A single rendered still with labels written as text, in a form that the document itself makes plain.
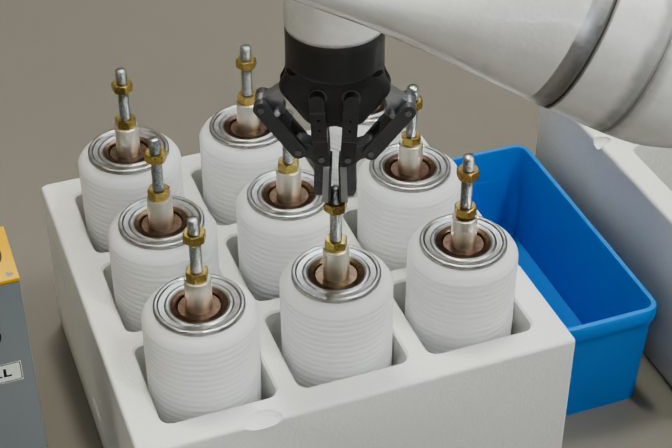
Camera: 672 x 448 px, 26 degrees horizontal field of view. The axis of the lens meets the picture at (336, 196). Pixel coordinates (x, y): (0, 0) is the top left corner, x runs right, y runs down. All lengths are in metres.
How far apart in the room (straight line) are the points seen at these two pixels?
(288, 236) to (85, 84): 0.74
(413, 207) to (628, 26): 0.65
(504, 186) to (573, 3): 0.97
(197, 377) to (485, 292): 0.25
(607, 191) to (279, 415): 0.49
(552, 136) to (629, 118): 0.91
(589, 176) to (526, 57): 0.88
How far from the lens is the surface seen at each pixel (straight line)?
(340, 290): 1.20
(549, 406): 1.32
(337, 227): 1.18
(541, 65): 0.69
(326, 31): 1.05
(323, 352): 1.22
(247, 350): 1.19
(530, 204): 1.62
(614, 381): 1.47
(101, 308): 1.31
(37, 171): 1.81
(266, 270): 1.31
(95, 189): 1.36
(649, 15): 0.69
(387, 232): 1.33
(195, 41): 2.04
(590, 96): 0.70
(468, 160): 1.20
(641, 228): 1.49
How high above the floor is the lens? 1.03
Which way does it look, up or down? 36 degrees down
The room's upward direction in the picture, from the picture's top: straight up
